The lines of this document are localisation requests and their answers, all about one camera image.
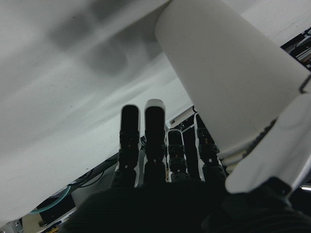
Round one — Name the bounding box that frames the aluminium rail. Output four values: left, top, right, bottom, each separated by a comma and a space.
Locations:
167, 106, 198, 127

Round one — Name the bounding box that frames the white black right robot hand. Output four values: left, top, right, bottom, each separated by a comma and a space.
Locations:
58, 72, 311, 233

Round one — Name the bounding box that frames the white paper cup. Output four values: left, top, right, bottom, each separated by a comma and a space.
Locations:
154, 0, 311, 153

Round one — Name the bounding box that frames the teal hose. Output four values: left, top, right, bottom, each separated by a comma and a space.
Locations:
30, 184, 73, 216

